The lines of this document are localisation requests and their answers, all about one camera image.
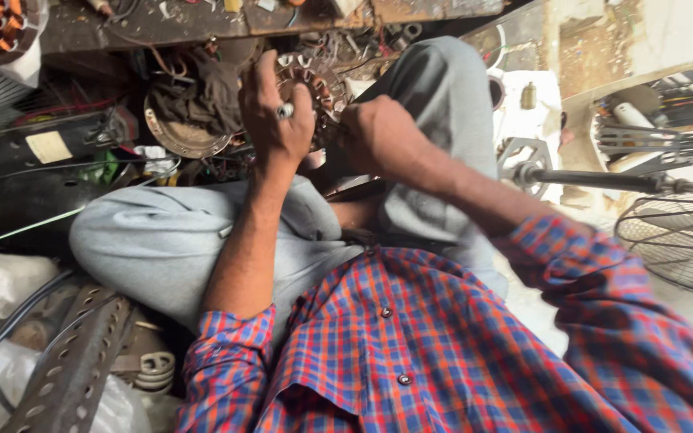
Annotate person's right hand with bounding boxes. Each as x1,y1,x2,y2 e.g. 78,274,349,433
336,95,427,179

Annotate person's left hand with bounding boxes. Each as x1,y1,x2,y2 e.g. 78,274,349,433
238,49,317,176

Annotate copper wound fan motor stator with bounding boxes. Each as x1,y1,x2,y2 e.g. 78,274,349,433
274,53,352,152

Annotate brown dirty cloth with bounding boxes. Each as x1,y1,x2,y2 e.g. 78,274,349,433
150,53,245,138

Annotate worn wooden workbench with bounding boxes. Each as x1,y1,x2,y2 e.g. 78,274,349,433
40,0,507,56

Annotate round metal motor cover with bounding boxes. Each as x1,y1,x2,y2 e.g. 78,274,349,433
143,90,234,160

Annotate grey trousers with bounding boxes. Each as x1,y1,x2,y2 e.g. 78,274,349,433
69,36,511,352

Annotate black box with beige label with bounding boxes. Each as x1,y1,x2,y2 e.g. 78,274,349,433
0,111,138,178

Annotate red blue plaid shirt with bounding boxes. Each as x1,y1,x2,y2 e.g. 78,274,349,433
175,212,693,433

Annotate black fan stand pole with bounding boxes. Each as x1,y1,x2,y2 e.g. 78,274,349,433
524,165,693,196

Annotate black cylinder housing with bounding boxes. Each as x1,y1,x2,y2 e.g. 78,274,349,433
0,173,109,256

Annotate white plastic tube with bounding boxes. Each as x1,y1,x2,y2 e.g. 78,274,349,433
613,101,655,129

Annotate perforated metal angle bar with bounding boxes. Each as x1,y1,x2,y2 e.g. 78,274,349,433
0,284,138,433

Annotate heap of wires and parts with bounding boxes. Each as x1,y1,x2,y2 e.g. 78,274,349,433
295,23,426,74

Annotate grey metal fan bracket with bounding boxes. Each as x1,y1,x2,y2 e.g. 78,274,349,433
496,136,556,200

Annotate thin white wire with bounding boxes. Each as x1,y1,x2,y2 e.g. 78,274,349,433
0,206,87,251

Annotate grey metal slotted ring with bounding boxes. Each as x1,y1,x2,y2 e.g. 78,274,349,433
135,350,177,393

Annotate wire fan guard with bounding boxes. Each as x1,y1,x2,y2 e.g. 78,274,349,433
614,191,693,303

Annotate black cable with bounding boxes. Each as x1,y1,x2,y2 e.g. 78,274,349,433
0,269,77,386

